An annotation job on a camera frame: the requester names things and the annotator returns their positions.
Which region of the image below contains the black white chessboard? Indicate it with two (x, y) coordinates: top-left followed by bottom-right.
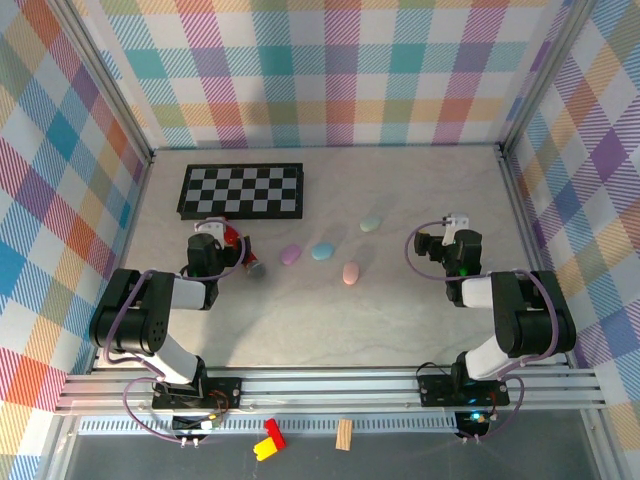
(176, 162), (305, 221)

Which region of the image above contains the black controller board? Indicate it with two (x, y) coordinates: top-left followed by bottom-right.
(455, 409), (494, 439)
(172, 413), (225, 435)

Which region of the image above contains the tall red toy brick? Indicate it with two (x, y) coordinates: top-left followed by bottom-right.
(264, 418), (287, 449)

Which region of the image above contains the yellow toy brick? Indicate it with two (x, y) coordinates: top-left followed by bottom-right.
(253, 435), (277, 461)

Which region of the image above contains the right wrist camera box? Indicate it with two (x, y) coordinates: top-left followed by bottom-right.
(442, 212), (471, 244)

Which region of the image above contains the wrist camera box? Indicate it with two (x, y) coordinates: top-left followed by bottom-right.
(193, 215), (226, 236)
(442, 212), (471, 244)

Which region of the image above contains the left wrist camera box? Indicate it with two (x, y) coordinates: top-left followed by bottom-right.
(193, 215), (226, 236)

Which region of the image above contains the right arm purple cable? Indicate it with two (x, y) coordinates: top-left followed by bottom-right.
(403, 219), (559, 444)

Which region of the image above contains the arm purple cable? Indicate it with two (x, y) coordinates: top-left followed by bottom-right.
(102, 217), (249, 446)
(403, 219), (559, 444)

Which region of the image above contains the aluminium side rail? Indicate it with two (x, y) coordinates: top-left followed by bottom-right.
(498, 144), (574, 371)
(89, 149), (154, 374)

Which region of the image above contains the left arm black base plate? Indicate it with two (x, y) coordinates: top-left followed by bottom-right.
(151, 377), (244, 410)

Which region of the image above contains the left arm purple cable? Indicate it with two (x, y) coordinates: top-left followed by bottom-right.
(102, 217), (249, 446)

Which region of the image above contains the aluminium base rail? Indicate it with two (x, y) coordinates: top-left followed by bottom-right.
(53, 366), (610, 415)

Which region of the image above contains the white slotted cable duct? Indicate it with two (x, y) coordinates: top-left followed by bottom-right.
(78, 416), (460, 435)

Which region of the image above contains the aluminium corner post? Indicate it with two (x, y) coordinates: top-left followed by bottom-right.
(496, 0), (601, 157)
(47, 0), (155, 166)

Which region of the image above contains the aluminium frame leg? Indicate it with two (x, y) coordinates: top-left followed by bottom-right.
(47, 414), (81, 480)
(582, 409), (619, 480)

